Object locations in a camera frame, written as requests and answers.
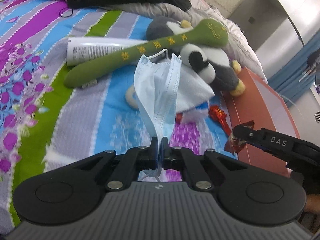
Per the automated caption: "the light blue face mask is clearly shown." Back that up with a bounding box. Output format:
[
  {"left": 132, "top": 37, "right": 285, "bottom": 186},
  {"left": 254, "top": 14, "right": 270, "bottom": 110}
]
[{"left": 133, "top": 48, "right": 183, "bottom": 183}]

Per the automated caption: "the red foil candy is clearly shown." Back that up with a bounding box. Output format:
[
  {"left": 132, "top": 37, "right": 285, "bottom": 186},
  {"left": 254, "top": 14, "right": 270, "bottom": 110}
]
[
  {"left": 224, "top": 120, "right": 254, "bottom": 155},
  {"left": 208, "top": 105, "right": 231, "bottom": 136}
]

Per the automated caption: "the orange cardboard box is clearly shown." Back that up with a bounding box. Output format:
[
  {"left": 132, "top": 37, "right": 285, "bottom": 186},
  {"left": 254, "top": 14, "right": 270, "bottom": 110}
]
[{"left": 223, "top": 68, "right": 300, "bottom": 177}]

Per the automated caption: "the blue curtain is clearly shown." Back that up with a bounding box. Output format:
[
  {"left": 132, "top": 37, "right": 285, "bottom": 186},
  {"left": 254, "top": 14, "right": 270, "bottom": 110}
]
[{"left": 268, "top": 33, "right": 319, "bottom": 107}]

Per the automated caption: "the white cloth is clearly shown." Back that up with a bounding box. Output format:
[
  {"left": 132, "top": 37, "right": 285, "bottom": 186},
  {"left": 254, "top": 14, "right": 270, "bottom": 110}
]
[{"left": 175, "top": 64, "right": 215, "bottom": 124}]

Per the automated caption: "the colourful striped floral bedsheet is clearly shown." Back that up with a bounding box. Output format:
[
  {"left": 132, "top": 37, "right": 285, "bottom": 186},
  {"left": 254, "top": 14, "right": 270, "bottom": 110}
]
[{"left": 0, "top": 0, "right": 238, "bottom": 228}]

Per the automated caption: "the grey white penguin plush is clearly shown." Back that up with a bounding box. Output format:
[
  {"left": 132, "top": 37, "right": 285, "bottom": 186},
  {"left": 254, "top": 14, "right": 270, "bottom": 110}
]
[{"left": 146, "top": 16, "right": 246, "bottom": 96}]

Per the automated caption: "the grey white cabinet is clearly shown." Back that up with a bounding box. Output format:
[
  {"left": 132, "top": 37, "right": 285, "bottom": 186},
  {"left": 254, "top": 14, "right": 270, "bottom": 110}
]
[{"left": 230, "top": 0, "right": 319, "bottom": 78}]

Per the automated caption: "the green plush stick toy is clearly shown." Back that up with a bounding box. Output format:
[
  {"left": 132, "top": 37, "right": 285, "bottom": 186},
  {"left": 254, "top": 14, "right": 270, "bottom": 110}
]
[{"left": 63, "top": 20, "right": 228, "bottom": 88}]

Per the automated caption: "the white cosmetic tube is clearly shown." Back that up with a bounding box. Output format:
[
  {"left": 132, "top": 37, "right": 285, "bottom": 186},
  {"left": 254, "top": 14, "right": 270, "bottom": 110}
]
[{"left": 66, "top": 37, "right": 146, "bottom": 67}]

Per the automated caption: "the grey pink quilt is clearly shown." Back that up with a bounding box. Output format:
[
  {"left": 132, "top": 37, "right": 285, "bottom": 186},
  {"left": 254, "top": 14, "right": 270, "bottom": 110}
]
[{"left": 100, "top": 0, "right": 268, "bottom": 83}]

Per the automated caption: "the white rope ring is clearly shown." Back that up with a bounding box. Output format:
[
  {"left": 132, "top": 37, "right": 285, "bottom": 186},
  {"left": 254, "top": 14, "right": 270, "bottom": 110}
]
[{"left": 124, "top": 84, "right": 139, "bottom": 110}]

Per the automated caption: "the black hair tie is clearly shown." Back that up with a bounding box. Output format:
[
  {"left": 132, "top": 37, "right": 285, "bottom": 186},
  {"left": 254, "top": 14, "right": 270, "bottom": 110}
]
[{"left": 59, "top": 6, "right": 74, "bottom": 19}]

